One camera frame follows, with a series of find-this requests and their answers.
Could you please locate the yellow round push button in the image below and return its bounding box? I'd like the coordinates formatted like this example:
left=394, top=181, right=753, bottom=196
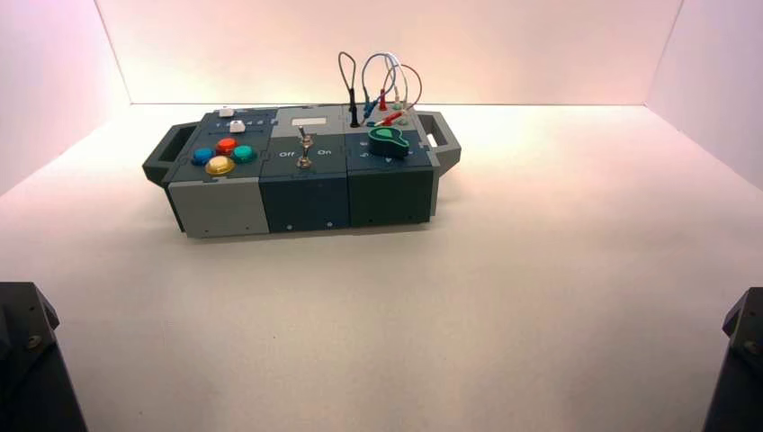
left=204, top=155, right=237, bottom=177

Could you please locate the red jumper wire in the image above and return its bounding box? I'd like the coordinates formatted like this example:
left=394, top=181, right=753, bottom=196
left=375, top=63, right=424, bottom=127

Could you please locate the black jumper wire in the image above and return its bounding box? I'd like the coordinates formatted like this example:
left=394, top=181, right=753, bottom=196
left=337, top=50, right=362, bottom=129

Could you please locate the blue jumper wire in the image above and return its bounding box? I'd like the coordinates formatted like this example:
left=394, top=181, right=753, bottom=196
left=360, top=52, right=399, bottom=121

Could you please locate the green rotary knob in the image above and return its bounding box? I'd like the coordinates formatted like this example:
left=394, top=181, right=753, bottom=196
left=367, top=126, right=410, bottom=160

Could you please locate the grey and teal control box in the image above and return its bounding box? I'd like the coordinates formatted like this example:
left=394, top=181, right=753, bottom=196
left=141, top=103, right=462, bottom=239

